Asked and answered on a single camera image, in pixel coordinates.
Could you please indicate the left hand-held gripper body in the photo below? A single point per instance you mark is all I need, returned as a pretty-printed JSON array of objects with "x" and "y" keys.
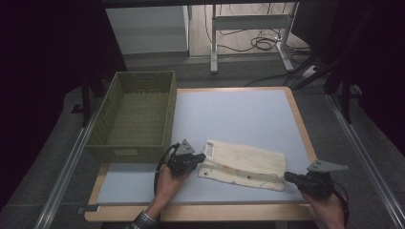
[{"x": 181, "y": 163}]

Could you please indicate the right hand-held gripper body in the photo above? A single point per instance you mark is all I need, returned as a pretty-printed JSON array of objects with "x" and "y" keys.
[{"x": 316, "y": 184}]

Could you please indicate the cream knitted cloth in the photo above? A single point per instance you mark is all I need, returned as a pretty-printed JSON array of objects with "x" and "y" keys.
[{"x": 248, "y": 165}]

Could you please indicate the green woven basket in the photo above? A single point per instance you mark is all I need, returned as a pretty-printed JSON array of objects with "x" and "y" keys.
[{"x": 127, "y": 152}]

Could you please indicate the person's right hand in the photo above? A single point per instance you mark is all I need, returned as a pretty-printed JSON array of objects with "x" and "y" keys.
[{"x": 329, "y": 213}]

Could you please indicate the person's left hand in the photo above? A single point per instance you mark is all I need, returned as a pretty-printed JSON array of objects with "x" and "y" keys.
[{"x": 165, "y": 191}]

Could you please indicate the grey foam mat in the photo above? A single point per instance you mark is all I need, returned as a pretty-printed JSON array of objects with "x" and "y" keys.
[{"x": 232, "y": 117}]

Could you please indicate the black metal stand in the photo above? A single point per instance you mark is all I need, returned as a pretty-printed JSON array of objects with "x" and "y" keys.
[
  {"x": 85, "y": 101},
  {"x": 346, "y": 95}
]

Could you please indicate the white power strip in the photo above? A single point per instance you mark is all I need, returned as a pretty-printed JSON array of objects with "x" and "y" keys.
[{"x": 309, "y": 71}]

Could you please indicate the white cabinet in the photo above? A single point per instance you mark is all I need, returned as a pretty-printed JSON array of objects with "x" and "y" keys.
[{"x": 146, "y": 30}]

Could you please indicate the metal floor rail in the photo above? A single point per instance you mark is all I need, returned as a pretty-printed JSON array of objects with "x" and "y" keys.
[
  {"x": 366, "y": 159},
  {"x": 67, "y": 171}
]

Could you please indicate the white desk frame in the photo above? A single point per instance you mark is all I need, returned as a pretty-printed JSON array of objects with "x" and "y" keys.
[{"x": 251, "y": 22}]

